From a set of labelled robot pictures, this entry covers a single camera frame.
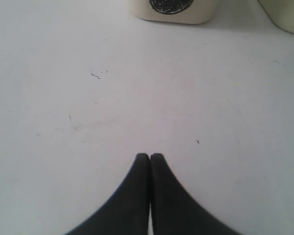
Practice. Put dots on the cream bin with triangle mark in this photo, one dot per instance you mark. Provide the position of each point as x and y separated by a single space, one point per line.
281 13

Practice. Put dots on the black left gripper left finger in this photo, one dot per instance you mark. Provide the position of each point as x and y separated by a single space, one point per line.
126 212

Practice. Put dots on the cream bin with circle mark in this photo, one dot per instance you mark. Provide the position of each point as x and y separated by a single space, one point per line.
173 11

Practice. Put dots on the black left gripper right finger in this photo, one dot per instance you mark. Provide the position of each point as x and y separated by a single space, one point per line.
173 210

